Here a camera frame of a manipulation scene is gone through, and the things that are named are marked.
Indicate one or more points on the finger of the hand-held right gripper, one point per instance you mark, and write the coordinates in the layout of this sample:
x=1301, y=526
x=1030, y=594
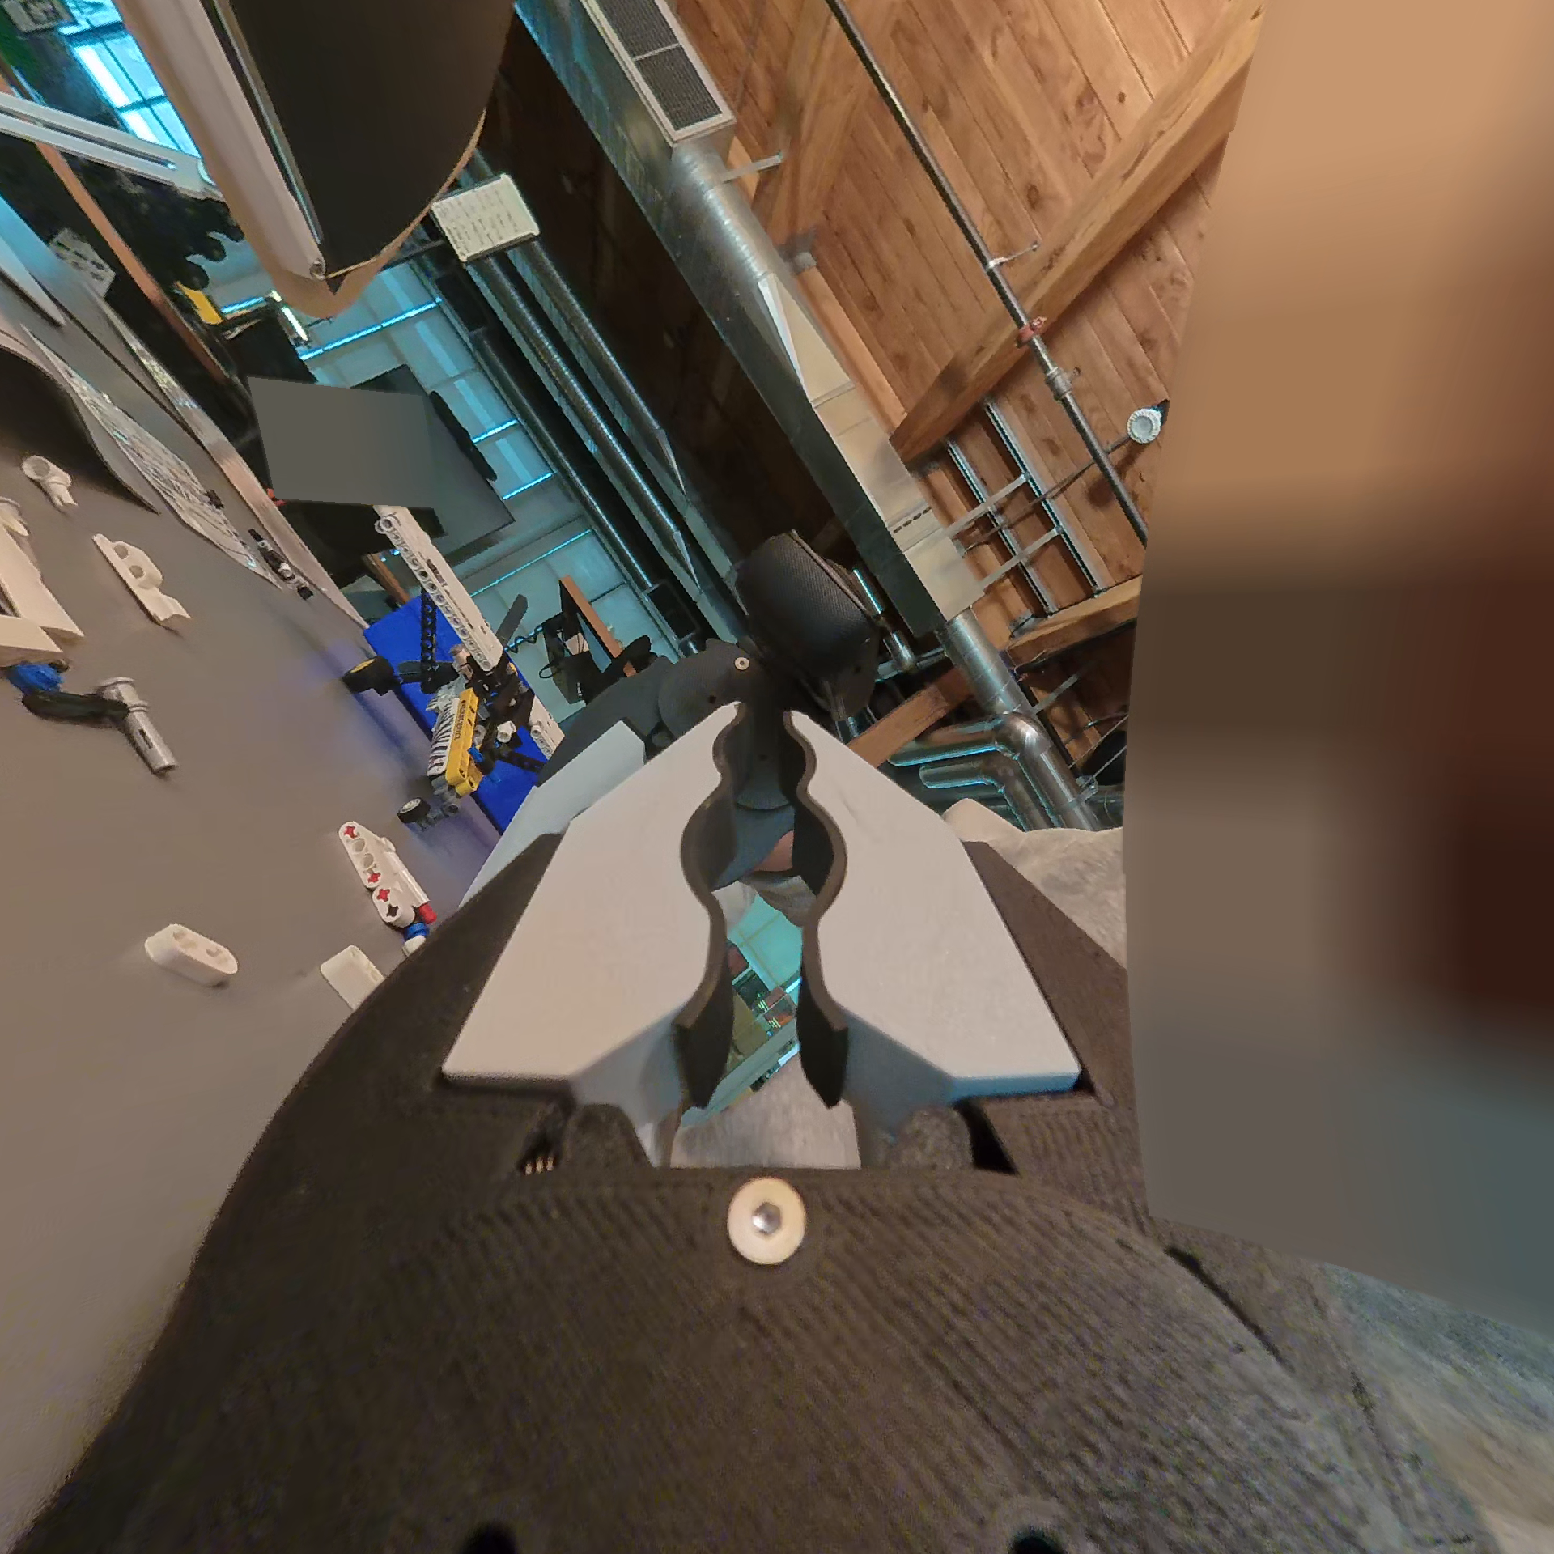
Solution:
x=607, y=748

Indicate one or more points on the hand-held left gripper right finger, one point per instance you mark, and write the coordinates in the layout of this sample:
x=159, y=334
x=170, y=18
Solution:
x=935, y=959

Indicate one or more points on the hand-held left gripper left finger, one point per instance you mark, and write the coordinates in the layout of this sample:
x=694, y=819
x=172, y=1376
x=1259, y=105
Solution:
x=582, y=959

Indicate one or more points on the white lego beam assembly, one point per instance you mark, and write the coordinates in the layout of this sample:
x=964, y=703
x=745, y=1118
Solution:
x=370, y=862

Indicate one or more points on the yellow black lego model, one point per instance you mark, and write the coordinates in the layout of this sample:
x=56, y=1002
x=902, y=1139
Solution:
x=457, y=742

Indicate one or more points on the small black lego wheel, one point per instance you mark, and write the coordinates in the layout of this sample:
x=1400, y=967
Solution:
x=415, y=813

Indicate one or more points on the white five-hole lego beam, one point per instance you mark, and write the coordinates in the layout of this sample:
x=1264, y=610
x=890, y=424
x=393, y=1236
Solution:
x=349, y=971

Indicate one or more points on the white two-hole lego beam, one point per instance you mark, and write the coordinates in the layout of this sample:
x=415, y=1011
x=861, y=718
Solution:
x=182, y=959

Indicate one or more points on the grey lego axle pin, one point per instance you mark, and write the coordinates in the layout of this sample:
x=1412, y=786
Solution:
x=143, y=728

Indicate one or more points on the white lego bar piece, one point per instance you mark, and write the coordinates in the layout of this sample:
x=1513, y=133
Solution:
x=145, y=583

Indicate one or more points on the lego instruction booklet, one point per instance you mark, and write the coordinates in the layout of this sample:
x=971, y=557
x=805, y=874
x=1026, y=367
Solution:
x=157, y=468

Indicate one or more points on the black lego axle connector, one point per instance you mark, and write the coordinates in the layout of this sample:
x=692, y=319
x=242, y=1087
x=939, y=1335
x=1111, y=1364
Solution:
x=71, y=705

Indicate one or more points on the blue lego pin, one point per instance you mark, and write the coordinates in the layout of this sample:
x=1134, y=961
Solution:
x=29, y=676

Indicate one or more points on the large white lego panel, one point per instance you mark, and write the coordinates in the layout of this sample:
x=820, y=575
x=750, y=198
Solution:
x=29, y=602

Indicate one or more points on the white lego tube connector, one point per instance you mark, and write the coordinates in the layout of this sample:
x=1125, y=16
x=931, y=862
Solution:
x=48, y=480

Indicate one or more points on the yellow and black brick assembly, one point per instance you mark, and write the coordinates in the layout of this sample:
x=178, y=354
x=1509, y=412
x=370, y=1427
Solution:
x=399, y=637

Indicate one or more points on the round white ceiling sensor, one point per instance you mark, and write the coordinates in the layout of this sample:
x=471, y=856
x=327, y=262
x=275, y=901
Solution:
x=1144, y=424

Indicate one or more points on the dark sprinkler pipe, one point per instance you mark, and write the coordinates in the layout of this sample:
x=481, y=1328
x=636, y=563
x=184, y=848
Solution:
x=970, y=218

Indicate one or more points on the white paper sign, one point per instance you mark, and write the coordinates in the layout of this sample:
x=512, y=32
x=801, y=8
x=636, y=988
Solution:
x=485, y=216

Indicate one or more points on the metal vent grille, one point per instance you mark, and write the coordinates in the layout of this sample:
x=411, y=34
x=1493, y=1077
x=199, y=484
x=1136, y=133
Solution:
x=667, y=67

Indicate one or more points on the white light tube fixture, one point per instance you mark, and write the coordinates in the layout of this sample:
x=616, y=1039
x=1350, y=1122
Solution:
x=97, y=140

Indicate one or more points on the silver metal air duct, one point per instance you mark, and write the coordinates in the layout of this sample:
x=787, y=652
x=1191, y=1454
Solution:
x=776, y=303

